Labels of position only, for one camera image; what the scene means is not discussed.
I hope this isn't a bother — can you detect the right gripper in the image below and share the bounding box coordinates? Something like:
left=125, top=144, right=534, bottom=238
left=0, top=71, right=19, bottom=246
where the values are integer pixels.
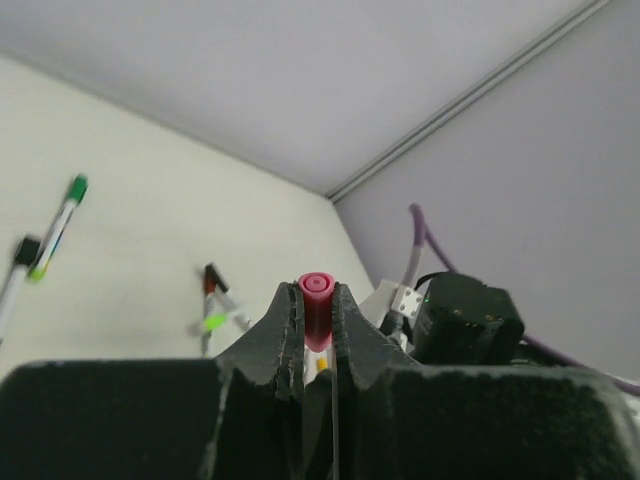
left=332, top=272, right=639, bottom=479

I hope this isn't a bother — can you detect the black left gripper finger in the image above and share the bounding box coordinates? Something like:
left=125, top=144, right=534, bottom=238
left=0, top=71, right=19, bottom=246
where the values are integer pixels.
left=1, top=283, right=304, bottom=479

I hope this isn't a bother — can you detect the pink cap acrylic marker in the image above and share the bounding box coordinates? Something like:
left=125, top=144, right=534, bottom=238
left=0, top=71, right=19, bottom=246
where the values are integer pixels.
left=297, top=272, right=335, bottom=383

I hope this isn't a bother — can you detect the lime green grip pen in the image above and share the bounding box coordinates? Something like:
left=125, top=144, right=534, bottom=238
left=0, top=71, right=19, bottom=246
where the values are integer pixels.
left=187, top=309, right=252, bottom=336

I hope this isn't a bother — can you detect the dark green cap marker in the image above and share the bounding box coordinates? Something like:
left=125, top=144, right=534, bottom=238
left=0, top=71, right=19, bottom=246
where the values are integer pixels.
left=204, top=263, right=252, bottom=330

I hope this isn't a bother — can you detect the brown cap marker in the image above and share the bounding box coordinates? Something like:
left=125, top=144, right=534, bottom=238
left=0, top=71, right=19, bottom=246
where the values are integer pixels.
left=201, top=263, right=218, bottom=357

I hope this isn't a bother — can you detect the black cap whiteboard marker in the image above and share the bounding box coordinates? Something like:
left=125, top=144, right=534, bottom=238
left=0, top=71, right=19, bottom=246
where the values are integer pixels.
left=1, top=235, right=40, bottom=343

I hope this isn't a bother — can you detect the green cap rainbow marker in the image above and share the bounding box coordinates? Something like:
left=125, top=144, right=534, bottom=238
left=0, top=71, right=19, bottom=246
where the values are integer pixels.
left=28, top=174, right=89, bottom=282

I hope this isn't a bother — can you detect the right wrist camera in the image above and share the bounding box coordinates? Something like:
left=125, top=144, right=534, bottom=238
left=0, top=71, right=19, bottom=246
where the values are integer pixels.
left=359, top=280, right=425, bottom=349

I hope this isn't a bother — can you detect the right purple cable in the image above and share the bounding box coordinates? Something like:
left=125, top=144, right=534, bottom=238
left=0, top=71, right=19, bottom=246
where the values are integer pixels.
left=399, top=202, right=640, bottom=396

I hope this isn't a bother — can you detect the right aluminium frame post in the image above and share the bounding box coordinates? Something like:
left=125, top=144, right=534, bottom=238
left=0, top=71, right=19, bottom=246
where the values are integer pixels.
left=326, top=0, right=611, bottom=203

